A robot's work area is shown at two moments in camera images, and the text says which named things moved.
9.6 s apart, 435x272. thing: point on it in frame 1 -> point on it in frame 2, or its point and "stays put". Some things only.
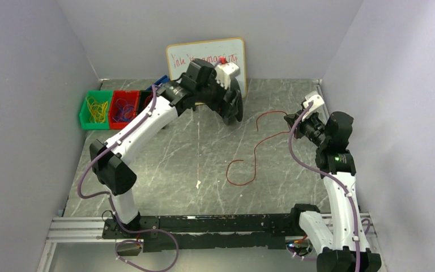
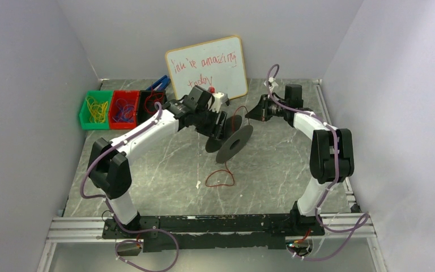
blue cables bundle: (123, 113) stays put
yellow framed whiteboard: (180, 55) stays put
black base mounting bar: (190, 233) stays put
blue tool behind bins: (163, 79) stays put
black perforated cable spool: (234, 108) -> (235, 137)
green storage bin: (94, 110) stays put
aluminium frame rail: (89, 228) stays put
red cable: (255, 149) -> (234, 114)
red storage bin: (123, 108) stays put
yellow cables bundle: (97, 110) stays put
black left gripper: (229, 99) -> (214, 125)
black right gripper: (298, 124) -> (264, 110)
